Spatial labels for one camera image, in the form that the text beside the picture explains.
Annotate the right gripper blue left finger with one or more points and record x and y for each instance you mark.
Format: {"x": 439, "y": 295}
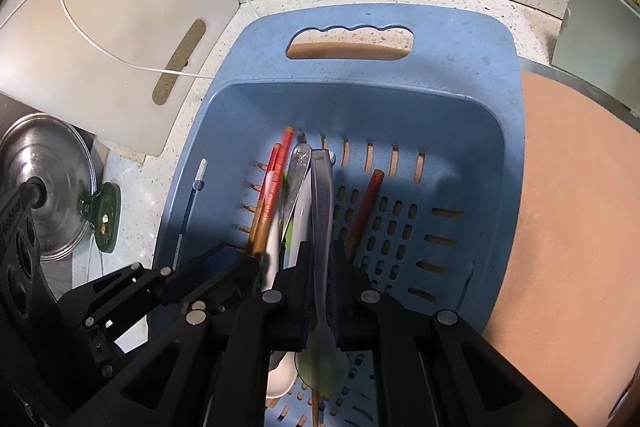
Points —
{"x": 295, "y": 301}

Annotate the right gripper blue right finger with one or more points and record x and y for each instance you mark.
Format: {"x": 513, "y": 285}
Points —
{"x": 347, "y": 318}

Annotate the white ceramic spoon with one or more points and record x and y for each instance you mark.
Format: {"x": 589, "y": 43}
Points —
{"x": 282, "y": 370}

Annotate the metal fork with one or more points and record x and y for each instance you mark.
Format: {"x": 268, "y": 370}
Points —
{"x": 328, "y": 363}

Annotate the red brown chopstick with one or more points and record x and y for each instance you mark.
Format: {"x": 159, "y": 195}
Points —
{"x": 353, "y": 238}

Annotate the metal spoon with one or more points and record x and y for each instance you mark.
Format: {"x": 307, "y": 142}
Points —
{"x": 295, "y": 186}

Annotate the green pot lid clip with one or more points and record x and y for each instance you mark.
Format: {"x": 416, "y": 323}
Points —
{"x": 102, "y": 211}

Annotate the blue plastic utensil basket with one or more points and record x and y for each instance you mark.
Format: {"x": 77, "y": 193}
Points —
{"x": 431, "y": 97}

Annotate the steel pot lid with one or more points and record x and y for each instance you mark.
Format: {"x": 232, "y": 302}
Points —
{"x": 51, "y": 154}

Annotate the peach cloth mat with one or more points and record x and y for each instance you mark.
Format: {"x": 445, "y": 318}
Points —
{"x": 567, "y": 315}

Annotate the white cutting board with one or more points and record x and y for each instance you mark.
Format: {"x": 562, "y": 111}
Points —
{"x": 120, "y": 69}

